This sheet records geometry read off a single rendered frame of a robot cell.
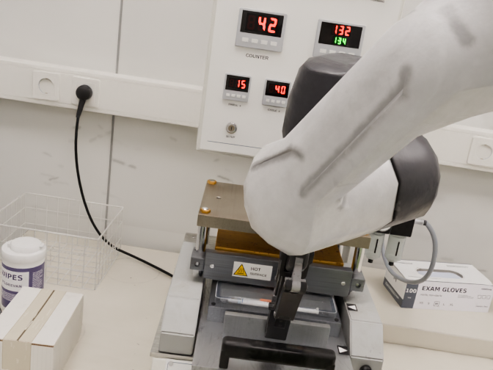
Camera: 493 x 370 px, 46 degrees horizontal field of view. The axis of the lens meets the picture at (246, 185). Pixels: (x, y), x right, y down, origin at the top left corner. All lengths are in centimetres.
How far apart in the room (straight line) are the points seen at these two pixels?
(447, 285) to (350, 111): 109
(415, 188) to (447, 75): 18
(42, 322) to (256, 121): 53
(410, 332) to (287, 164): 96
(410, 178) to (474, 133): 102
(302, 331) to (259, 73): 46
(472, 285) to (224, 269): 76
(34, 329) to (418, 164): 77
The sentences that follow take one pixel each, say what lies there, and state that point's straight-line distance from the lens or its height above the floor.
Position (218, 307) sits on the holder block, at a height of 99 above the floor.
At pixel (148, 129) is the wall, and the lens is 154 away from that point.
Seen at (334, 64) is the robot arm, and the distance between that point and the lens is 55.
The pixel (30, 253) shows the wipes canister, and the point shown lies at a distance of 125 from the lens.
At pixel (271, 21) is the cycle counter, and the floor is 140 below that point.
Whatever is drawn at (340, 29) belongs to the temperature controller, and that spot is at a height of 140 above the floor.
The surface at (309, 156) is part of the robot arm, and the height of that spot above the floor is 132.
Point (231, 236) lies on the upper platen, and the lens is 95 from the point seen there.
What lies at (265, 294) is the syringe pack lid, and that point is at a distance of 90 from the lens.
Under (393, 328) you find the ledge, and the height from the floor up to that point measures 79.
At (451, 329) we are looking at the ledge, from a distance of 142.
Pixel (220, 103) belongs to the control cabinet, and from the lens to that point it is 106.
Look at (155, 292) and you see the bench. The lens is 140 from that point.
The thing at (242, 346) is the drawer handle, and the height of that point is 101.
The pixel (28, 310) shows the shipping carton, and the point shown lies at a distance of 115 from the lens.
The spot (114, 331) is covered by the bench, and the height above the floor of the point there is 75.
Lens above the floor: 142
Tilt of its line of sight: 17 degrees down
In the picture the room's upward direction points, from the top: 8 degrees clockwise
